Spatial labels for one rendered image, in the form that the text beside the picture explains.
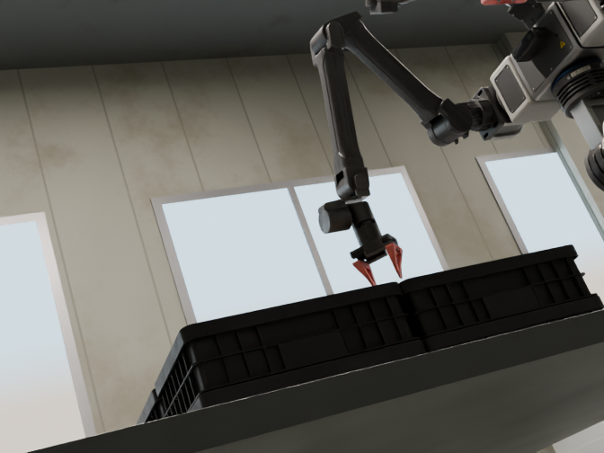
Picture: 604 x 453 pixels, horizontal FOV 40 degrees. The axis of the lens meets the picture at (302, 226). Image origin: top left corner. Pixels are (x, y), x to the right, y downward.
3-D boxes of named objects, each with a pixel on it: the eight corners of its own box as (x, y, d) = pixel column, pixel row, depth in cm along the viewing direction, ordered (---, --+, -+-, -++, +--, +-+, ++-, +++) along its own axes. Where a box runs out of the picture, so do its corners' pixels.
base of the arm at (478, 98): (505, 122, 213) (486, 85, 217) (480, 125, 209) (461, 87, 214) (488, 141, 220) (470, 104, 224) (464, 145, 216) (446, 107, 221)
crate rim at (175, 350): (347, 352, 168) (343, 341, 169) (406, 291, 144) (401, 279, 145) (155, 399, 152) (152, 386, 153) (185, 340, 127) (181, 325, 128)
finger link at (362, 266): (390, 278, 184) (375, 241, 188) (362, 292, 187) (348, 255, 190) (400, 283, 190) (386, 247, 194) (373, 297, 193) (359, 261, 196)
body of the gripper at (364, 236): (390, 240, 187) (378, 211, 190) (351, 260, 190) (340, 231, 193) (399, 245, 192) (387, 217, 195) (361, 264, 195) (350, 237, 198)
